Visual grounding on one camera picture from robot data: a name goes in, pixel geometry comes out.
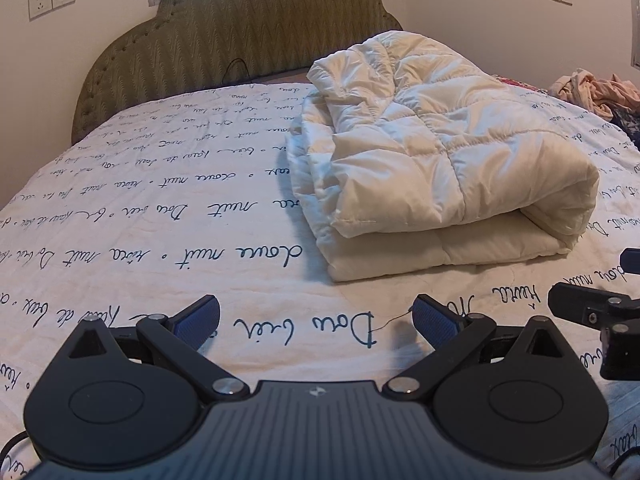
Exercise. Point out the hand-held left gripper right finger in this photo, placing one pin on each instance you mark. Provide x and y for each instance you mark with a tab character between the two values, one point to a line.
434	321

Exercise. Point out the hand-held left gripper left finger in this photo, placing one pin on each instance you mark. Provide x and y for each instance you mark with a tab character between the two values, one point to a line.
197	321

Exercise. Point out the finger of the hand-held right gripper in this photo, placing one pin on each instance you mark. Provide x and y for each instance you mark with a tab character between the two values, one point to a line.
575	304
631	260

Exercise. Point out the white puffer jacket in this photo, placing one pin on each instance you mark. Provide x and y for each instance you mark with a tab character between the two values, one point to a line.
440	160

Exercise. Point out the pink clothes pile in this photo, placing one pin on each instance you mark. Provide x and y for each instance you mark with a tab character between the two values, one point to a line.
590	90

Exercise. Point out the white script-print blanket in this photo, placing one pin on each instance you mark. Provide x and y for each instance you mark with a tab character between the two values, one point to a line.
175	200

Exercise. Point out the dark blue garment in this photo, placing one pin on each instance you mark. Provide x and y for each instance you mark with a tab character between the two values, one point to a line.
625	125

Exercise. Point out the floral cloth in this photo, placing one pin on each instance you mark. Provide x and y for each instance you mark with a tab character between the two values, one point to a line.
520	84

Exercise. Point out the side window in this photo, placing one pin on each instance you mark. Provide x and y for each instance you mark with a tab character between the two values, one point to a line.
635	15

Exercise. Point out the green upholstered headboard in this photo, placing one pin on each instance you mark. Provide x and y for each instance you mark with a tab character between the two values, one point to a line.
225	30

